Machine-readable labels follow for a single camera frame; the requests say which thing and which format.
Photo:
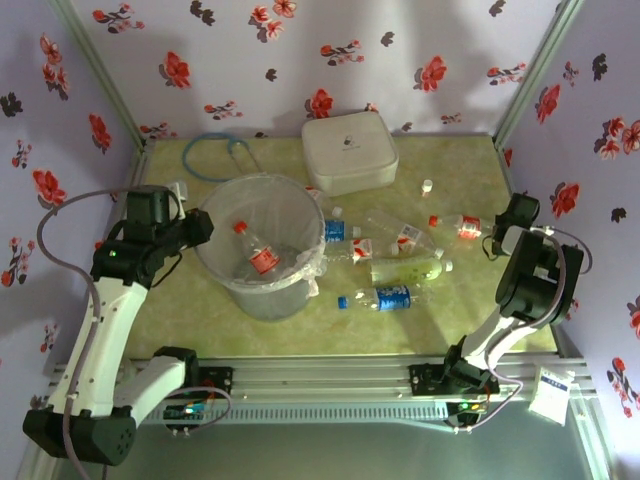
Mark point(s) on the red cap red label bottle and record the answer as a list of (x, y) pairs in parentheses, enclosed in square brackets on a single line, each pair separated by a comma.
[(467, 226), (262, 260)]

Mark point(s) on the pale green drink bottle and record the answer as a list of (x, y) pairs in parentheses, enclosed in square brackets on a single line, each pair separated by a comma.
[(410, 271)]

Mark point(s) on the clear plastic bin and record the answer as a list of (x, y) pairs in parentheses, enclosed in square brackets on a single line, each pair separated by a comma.
[(270, 305)]

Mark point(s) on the clear ridged bottle small label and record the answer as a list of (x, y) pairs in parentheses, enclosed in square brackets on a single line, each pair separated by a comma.
[(390, 225)]

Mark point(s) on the clear plastic bin liner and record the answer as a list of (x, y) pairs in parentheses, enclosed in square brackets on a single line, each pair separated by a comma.
[(314, 272)]

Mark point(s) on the white cap blue label bottle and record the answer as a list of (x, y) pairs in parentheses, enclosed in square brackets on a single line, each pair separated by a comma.
[(334, 231)]

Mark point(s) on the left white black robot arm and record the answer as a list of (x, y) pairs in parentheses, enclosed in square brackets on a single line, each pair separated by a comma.
[(110, 320)]

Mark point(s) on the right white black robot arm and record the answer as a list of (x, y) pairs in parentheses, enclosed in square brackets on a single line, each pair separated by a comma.
[(530, 295)]

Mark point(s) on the blue rubber tube loop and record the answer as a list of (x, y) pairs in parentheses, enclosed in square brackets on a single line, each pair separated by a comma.
[(184, 157)]

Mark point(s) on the white square zip case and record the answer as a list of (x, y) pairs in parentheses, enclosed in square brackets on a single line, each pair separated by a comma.
[(350, 150)]

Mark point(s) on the white tag label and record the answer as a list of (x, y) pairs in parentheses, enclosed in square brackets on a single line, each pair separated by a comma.
[(550, 395)]

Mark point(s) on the right small circuit board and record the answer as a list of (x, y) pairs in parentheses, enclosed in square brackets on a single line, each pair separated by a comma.
[(467, 407)]

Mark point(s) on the small circuit board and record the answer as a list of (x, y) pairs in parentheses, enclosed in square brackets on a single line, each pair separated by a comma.
[(467, 407), (185, 413)]

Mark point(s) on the left small circuit board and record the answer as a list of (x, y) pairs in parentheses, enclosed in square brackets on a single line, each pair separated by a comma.
[(185, 413)]

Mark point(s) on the aluminium table side rail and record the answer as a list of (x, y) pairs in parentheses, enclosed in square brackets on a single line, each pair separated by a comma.
[(140, 165), (506, 170)]

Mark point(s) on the aluminium frame post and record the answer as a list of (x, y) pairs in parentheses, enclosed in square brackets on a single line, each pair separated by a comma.
[(102, 75), (537, 70)]

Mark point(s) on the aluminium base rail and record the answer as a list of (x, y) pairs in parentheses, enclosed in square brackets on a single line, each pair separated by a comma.
[(320, 380)]

